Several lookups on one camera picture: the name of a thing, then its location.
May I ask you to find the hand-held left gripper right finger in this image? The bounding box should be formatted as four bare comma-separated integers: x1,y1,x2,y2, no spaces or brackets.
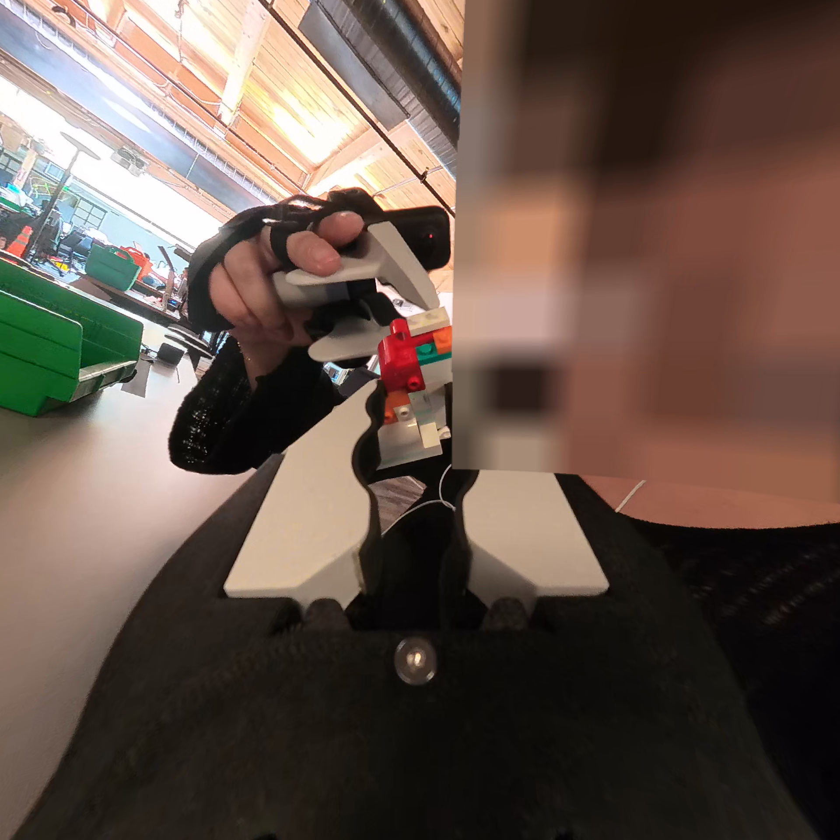
451,470,611,610

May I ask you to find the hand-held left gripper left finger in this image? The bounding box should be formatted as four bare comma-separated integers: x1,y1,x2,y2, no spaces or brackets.
223,379,385,608

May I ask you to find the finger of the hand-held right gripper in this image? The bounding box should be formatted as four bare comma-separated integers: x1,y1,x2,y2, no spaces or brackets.
364,220,441,311
307,320,396,363

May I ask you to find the red and white lego model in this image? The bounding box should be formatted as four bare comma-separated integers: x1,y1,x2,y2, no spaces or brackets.
377,307,455,471

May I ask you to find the person's right hand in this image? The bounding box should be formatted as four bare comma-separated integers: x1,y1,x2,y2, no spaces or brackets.
189,189,386,349

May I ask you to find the black ceiling panel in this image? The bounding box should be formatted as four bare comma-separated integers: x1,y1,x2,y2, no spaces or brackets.
298,0,412,131

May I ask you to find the dark work table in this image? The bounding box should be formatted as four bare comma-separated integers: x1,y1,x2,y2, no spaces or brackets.
71,271,193,324

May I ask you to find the person's black sweater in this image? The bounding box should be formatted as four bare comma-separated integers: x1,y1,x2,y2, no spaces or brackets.
554,474,840,840

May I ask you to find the small green plastic bin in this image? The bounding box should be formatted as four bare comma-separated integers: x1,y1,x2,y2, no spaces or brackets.
85,243,143,294

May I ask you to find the large green plastic bin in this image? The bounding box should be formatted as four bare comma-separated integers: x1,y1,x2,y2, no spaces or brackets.
0,258,145,418

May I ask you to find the thin white cord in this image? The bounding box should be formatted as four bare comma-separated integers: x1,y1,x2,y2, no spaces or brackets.
394,462,648,526

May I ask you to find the black ventilation duct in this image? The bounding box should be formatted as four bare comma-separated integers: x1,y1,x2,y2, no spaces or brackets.
367,0,460,181

